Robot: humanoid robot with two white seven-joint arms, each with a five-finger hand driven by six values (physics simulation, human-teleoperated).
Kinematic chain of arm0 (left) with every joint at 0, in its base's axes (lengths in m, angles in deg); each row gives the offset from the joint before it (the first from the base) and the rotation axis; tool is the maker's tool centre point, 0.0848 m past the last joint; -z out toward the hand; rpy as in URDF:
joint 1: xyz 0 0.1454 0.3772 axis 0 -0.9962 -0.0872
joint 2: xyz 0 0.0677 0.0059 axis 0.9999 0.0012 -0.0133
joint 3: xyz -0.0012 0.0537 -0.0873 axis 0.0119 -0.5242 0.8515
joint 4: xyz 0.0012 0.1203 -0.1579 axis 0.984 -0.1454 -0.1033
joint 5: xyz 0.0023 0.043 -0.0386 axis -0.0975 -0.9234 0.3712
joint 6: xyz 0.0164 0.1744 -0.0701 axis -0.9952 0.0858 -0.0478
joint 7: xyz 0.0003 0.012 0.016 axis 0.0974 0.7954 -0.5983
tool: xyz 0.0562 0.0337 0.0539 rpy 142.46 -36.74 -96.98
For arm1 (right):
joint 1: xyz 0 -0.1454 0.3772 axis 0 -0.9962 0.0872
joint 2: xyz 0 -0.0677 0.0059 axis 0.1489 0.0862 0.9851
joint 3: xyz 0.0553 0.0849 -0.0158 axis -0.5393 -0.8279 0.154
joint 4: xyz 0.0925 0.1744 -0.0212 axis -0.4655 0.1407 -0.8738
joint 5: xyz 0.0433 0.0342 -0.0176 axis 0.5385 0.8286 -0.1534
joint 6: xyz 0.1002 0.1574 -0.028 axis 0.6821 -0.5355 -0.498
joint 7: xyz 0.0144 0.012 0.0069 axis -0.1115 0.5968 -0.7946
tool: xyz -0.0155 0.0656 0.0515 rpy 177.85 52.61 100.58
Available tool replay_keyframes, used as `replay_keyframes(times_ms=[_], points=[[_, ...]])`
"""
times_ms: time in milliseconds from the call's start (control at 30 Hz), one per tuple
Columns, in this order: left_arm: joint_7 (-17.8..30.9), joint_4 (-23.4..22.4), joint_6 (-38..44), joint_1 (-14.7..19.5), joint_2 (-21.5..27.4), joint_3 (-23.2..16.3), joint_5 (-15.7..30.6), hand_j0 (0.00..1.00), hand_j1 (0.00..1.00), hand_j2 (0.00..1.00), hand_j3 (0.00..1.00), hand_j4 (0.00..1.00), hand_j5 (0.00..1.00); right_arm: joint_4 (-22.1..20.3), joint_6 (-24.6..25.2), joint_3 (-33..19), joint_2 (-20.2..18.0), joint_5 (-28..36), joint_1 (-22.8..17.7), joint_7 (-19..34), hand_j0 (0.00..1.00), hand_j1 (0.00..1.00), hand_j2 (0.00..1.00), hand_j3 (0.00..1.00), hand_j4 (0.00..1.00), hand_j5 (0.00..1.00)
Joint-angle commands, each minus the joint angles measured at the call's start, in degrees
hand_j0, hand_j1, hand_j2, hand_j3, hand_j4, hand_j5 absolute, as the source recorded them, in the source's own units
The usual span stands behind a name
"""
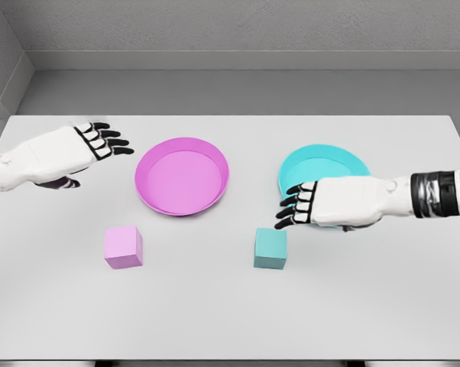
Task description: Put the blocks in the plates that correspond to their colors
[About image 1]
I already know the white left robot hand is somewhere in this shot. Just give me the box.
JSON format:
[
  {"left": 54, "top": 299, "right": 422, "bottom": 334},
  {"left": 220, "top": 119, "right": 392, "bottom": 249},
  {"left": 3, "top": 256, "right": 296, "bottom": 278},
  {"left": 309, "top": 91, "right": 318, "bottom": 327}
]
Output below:
[{"left": 26, "top": 122, "right": 135, "bottom": 190}]

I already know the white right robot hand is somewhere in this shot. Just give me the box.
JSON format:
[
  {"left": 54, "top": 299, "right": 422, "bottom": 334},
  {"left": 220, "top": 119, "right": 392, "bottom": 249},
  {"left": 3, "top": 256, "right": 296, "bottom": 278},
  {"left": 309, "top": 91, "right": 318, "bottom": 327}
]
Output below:
[{"left": 274, "top": 177, "right": 384, "bottom": 233}]

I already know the cyan round plate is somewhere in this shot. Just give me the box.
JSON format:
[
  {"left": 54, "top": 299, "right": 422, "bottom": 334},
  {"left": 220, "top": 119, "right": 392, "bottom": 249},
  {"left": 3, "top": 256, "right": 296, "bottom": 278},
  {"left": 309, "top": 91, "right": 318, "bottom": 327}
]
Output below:
[{"left": 277, "top": 143, "right": 371, "bottom": 229}]

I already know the cyan cube block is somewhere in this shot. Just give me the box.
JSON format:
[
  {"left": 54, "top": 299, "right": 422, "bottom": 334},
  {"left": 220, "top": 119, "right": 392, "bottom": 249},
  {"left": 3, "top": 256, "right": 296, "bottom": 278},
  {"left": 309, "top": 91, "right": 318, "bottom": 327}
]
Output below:
[{"left": 253, "top": 227, "right": 288, "bottom": 270}]

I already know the pink cube block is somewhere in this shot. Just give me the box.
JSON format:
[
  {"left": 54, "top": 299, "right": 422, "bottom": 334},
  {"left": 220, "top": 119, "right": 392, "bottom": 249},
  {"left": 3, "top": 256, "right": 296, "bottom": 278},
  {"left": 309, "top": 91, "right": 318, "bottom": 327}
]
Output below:
[{"left": 104, "top": 225, "right": 144, "bottom": 269}]

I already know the pink round plate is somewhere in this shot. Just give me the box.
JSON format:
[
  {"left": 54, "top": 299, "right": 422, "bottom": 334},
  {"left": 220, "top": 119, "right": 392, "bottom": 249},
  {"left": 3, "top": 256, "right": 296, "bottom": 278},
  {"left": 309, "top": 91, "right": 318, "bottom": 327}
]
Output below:
[{"left": 134, "top": 138, "right": 231, "bottom": 217}]

